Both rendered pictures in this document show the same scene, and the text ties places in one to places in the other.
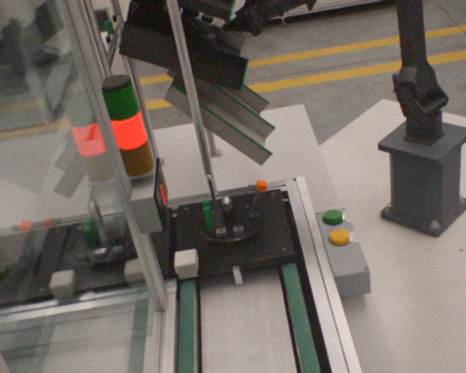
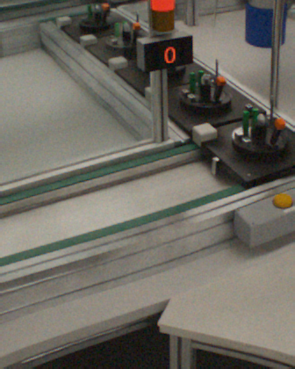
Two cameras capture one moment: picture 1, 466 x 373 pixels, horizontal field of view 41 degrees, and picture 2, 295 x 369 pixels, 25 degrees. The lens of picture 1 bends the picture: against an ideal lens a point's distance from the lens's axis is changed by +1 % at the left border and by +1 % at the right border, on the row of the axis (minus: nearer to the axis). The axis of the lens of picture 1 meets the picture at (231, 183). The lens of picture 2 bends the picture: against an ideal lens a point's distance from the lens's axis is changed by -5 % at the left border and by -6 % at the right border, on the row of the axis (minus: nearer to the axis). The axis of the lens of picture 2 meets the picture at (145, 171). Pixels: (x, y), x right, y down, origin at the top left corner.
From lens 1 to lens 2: 1.08 m
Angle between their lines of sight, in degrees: 52
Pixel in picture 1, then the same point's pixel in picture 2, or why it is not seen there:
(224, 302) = (192, 175)
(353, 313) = (237, 255)
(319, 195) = not seen: outside the picture
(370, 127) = not seen: outside the picture
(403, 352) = (207, 290)
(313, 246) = (268, 192)
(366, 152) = not seen: outside the picture
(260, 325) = (176, 198)
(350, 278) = (241, 221)
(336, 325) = (177, 222)
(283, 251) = (246, 176)
